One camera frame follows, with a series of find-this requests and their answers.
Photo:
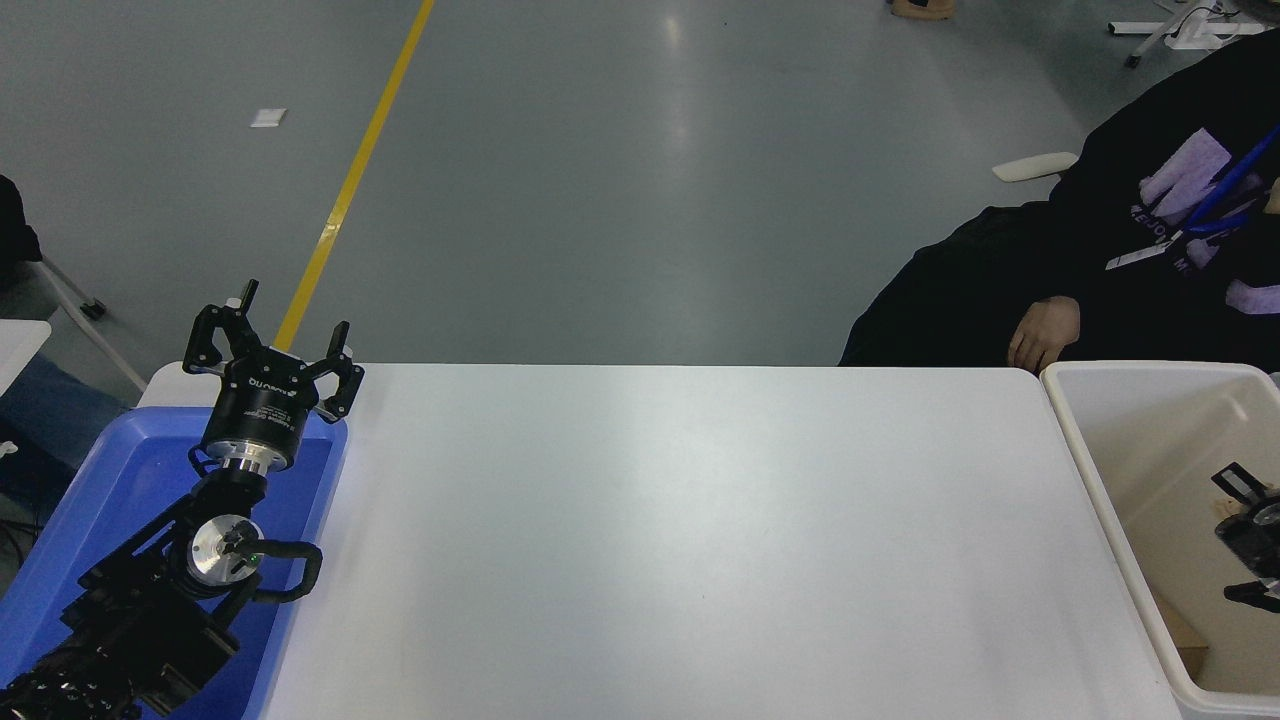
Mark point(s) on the brown item on floor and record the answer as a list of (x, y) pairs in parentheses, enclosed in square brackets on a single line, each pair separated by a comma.
[(922, 7)]

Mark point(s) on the white chair armrest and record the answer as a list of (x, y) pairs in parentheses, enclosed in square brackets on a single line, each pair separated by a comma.
[(1035, 167)]

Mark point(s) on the brown cardboard piece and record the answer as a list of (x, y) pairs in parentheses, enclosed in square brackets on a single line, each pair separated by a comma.
[(1185, 640)]

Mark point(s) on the white chair base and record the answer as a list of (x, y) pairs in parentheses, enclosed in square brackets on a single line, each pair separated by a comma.
[(1135, 28)]

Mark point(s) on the blue plastic tray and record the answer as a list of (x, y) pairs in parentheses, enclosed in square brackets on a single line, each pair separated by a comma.
[(120, 470)]

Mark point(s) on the person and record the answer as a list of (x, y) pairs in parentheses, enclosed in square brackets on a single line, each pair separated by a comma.
[(950, 290), (50, 400)]

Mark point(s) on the large pale plastic bin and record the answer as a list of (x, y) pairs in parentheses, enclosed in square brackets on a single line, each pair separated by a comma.
[(1150, 450)]

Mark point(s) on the small white table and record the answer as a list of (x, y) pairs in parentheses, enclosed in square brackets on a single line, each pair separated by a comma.
[(15, 350)]

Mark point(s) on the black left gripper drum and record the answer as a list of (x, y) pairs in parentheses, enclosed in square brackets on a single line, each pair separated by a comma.
[(261, 405)]

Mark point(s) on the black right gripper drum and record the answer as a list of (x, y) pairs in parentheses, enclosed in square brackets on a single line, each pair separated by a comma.
[(1255, 540)]

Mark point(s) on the grey stand leg with caster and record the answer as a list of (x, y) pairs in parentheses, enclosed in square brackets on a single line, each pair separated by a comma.
[(92, 309)]

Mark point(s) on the person's hand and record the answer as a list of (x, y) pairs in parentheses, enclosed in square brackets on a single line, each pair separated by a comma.
[(1045, 335)]

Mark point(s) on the white paper scrap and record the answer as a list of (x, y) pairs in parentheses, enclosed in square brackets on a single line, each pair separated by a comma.
[(267, 117)]

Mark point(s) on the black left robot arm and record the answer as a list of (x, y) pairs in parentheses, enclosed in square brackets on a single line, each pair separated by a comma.
[(150, 610)]

